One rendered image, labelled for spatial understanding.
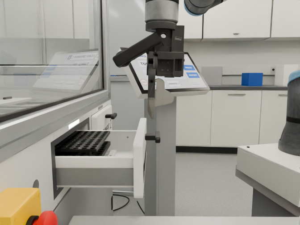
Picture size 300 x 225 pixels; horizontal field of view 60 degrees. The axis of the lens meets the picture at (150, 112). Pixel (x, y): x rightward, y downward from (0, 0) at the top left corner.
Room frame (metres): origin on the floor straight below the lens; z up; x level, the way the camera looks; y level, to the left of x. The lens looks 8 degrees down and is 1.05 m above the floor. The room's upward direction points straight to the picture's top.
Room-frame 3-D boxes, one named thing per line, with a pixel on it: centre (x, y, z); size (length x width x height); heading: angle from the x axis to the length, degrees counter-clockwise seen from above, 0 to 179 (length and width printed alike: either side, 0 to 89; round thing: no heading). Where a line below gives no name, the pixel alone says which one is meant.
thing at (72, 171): (0.61, 0.23, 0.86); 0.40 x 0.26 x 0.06; 89
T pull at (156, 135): (0.61, -0.01, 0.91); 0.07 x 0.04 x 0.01; 179
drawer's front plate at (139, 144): (0.61, 0.02, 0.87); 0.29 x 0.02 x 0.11; 179
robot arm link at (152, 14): (0.61, -0.03, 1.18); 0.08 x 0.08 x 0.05
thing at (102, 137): (0.61, 0.12, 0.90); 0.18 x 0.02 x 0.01; 179
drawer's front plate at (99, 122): (0.93, 0.17, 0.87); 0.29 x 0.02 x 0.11; 179
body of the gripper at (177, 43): (0.61, -0.03, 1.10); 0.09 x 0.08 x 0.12; 90
